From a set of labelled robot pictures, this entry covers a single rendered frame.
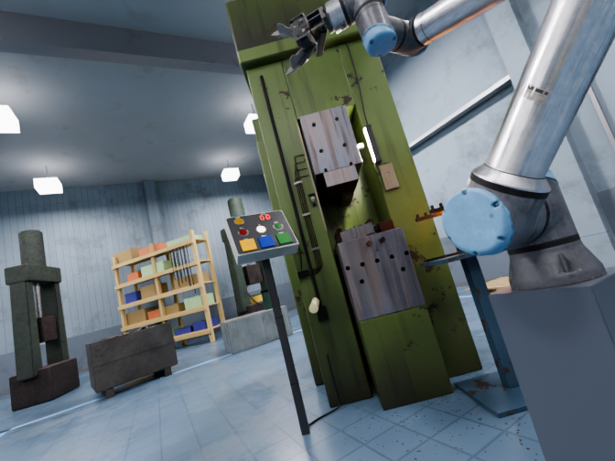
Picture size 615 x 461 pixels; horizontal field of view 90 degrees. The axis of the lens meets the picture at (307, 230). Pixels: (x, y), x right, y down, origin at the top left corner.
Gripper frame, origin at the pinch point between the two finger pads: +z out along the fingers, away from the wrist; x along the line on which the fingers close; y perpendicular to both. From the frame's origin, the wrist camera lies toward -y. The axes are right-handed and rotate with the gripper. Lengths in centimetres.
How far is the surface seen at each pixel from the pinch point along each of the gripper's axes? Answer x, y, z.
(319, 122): -9, -89, 12
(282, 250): 61, -51, 47
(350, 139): 8, -92, -1
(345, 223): 55, -129, 28
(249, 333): 153, -303, 268
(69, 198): -287, -461, 813
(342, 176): 29, -86, 10
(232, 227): 41, -43, 67
